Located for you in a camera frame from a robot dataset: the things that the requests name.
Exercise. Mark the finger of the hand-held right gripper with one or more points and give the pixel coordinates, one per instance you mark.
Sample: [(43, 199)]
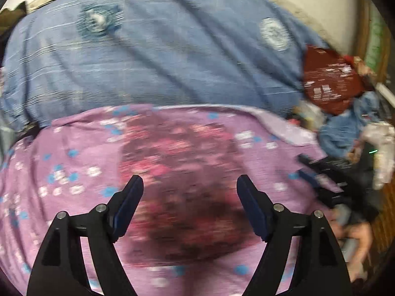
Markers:
[(321, 188), (314, 162)]

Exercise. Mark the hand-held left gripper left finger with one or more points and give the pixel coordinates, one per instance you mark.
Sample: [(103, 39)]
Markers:
[(126, 209)]

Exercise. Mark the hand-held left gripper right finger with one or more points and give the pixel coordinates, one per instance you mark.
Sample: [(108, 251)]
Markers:
[(254, 209)]

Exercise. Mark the maroon floral shirt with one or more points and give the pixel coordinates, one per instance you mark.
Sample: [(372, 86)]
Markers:
[(185, 191)]

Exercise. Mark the person's right hand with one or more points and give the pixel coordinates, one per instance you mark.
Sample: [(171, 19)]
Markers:
[(361, 237)]

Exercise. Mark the blue denim garment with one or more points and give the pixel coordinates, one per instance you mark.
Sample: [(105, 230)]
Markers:
[(336, 135)]

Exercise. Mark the purple floral blanket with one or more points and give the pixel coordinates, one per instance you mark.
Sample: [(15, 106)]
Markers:
[(61, 191)]

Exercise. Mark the red plastic bag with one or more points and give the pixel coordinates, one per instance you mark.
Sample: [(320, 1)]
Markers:
[(330, 83)]

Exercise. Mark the wooden framed bamboo painting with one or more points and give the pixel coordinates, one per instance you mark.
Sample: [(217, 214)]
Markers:
[(375, 37)]

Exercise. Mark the blue plaid quilt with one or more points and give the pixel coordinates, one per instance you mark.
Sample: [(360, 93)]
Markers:
[(154, 61)]

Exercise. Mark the olive green garment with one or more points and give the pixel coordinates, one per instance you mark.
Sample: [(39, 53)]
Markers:
[(12, 15)]

